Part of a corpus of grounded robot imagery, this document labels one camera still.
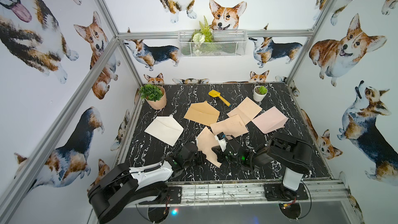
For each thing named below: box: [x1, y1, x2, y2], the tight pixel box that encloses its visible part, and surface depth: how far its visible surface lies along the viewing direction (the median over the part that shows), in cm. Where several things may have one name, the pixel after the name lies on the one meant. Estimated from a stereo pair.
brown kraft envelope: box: [183, 100, 221, 127], surface depth 106 cm
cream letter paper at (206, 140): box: [196, 126, 222, 168], surface depth 89 cm
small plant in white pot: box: [252, 85, 268, 102], surface depth 107 cm
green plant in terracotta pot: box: [138, 84, 167, 110], surface depth 97 cm
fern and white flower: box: [190, 15, 216, 54], surface depth 85 cm
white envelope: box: [144, 115, 184, 147], surface depth 99 cm
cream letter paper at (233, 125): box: [209, 114, 250, 138], surface depth 100 cm
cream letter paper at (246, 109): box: [226, 96, 263, 126], surface depth 108 cm
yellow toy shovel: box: [207, 89, 232, 108], surface depth 115 cm
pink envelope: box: [251, 105, 289, 134], surface depth 103 cm
